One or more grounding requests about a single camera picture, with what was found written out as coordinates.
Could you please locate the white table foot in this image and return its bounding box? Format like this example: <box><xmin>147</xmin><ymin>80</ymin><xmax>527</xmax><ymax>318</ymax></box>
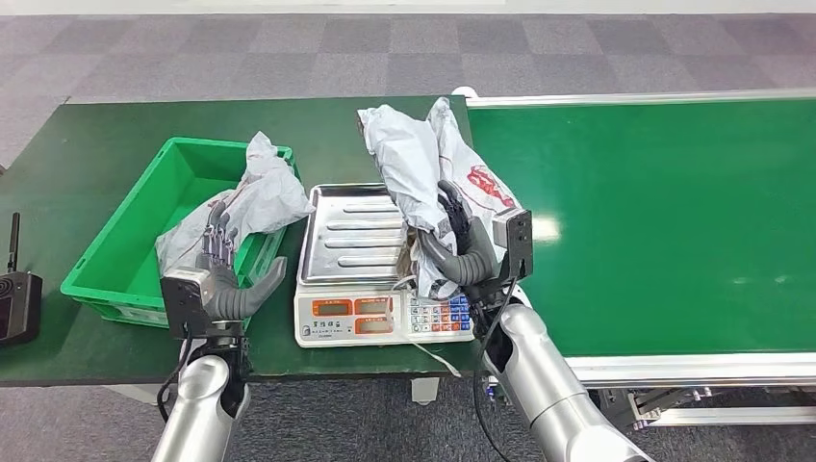
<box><xmin>411</xmin><ymin>377</ymin><xmax>442</xmax><ymax>405</ymax></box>
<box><xmin>103</xmin><ymin>384</ymin><xmax>162</xmax><ymax>407</ymax></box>

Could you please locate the black device with antenna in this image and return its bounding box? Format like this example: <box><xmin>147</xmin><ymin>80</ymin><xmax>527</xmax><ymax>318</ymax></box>
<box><xmin>0</xmin><ymin>212</ymin><xmax>44</xmax><ymax>349</ymax></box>

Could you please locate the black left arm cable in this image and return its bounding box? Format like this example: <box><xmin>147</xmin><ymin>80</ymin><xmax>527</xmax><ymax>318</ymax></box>
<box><xmin>156</xmin><ymin>336</ymin><xmax>193</xmax><ymax>424</ymax></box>

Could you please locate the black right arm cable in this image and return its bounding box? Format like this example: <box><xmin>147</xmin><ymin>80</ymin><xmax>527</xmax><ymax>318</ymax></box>
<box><xmin>472</xmin><ymin>277</ymin><xmax>519</xmax><ymax>462</ymax></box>

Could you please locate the green conveyor belt aluminium frame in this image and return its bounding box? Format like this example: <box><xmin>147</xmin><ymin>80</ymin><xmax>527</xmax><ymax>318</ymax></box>
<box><xmin>452</xmin><ymin>86</ymin><xmax>816</xmax><ymax>429</ymax></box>

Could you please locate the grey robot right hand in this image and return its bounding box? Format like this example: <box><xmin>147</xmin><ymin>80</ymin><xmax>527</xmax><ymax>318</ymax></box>
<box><xmin>417</xmin><ymin>179</ymin><xmax>506</xmax><ymax>290</ymax></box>

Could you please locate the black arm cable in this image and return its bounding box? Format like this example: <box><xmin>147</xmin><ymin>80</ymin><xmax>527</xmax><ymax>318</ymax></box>
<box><xmin>472</xmin><ymin>277</ymin><xmax>519</xmax><ymax>462</ymax></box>
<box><xmin>156</xmin><ymin>336</ymin><xmax>193</xmax><ymax>424</ymax></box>

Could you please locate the white electronic scale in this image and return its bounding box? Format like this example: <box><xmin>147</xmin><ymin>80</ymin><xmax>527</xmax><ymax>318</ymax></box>
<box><xmin>293</xmin><ymin>183</ymin><xmax>477</xmax><ymax>349</ymax></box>

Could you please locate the green plastic crate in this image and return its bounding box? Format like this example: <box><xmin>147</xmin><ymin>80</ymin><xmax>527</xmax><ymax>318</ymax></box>
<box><xmin>60</xmin><ymin>136</ymin><xmax>301</xmax><ymax>330</ymax></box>

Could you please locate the grey mailer package red print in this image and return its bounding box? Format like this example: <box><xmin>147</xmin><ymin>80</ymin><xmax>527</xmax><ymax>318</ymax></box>
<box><xmin>356</xmin><ymin>96</ymin><xmax>526</xmax><ymax>378</ymax></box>

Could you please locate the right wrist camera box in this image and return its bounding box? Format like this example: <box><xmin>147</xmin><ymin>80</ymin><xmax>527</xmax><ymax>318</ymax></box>
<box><xmin>491</xmin><ymin>208</ymin><xmax>535</xmax><ymax>283</ymax></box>

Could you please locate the steel weighing tray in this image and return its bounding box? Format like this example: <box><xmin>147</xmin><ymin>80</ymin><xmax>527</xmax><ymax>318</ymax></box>
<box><xmin>296</xmin><ymin>183</ymin><xmax>417</xmax><ymax>287</ymax></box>

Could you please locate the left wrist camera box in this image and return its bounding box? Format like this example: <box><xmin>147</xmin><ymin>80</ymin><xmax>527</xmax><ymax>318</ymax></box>
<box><xmin>159</xmin><ymin>268</ymin><xmax>217</xmax><ymax>340</ymax></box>

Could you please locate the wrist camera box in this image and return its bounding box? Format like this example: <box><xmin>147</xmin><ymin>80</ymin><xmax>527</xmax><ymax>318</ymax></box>
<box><xmin>159</xmin><ymin>268</ymin><xmax>217</xmax><ymax>340</ymax></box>
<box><xmin>491</xmin><ymin>208</ymin><xmax>535</xmax><ymax>283</ymax></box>

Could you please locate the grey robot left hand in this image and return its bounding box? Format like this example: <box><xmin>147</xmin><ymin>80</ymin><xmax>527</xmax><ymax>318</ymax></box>
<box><xmin>193</xmin><ymin>199</ymin><xmax>289</xmax><ymax>322</ymax></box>

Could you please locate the plain grey mailer package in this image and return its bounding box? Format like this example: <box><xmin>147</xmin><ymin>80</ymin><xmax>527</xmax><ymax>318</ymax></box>
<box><xmin>154</xmin><ymin>131</ymin><xmax>316</xmax><ymax>276</ymax></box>

